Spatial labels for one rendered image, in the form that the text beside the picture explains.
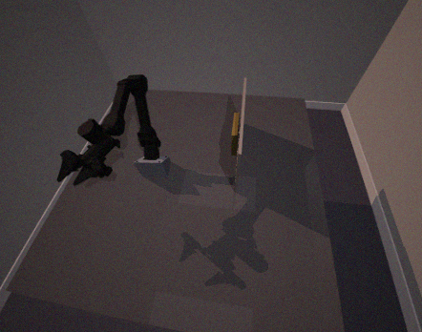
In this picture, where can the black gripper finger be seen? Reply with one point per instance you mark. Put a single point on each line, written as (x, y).
(65, 170)
(83, 175)

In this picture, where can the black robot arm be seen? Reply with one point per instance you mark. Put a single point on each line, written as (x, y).
(114, 124)

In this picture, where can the yellow rectangular picture frame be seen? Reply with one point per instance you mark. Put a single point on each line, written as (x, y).
(235, 134)

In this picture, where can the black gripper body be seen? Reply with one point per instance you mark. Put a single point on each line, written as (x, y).
(80, 161)

